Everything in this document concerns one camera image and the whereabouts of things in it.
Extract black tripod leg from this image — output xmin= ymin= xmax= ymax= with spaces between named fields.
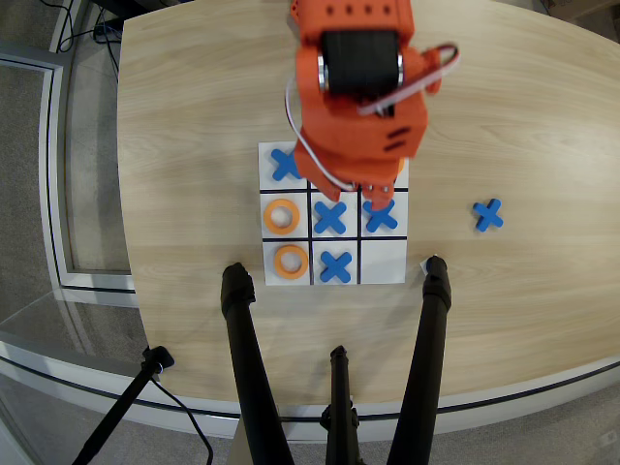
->
xmin=220 ymin=262 xmax=296 ymax=465
xmin=386 ymin=255 xmax=453 ymax=465
xmin=319 ymin=345 xmax=362 ymax=465

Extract black cable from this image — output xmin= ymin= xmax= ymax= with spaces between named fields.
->
xmin=91 ymin=5 xmax=121 ymax=75
xmin=148 ymin=375 xmax=215 ymax=465
xmin=56 ymin=0 xmax=84 ymax=54

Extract thin black stand pole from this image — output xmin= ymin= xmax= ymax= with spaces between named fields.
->
xmin=71 ymin=345 xmax=175 ymax=465

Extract black furniture base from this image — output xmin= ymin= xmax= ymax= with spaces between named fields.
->
xmin=89 ymin=0 xmax=195 ymax=16

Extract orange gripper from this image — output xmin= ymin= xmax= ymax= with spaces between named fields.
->
xmin=294 ymin=46 xmax=443 ymax=215

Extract white tic-tac-toe board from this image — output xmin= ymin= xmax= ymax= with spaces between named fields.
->
xmin=258 ymin=140 xmax=411 ymax=287

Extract grey metal floor frame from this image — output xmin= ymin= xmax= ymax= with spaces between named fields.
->
xmin=0 ymin=52 xmax=138 ymax=295

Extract blue foam cross piece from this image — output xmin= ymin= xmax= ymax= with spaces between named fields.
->
xmin=319 ymin=250 xmax=354 ymax=285
xmin=313 ymin=200 xmax=349 ymax=234
xmin=361 ymin=200 xmax=399 ymax=233
xmin=269 ymin=147 xmax=304 ymax=182
xmin=472 ymin=198 xmax=505 ymax=233

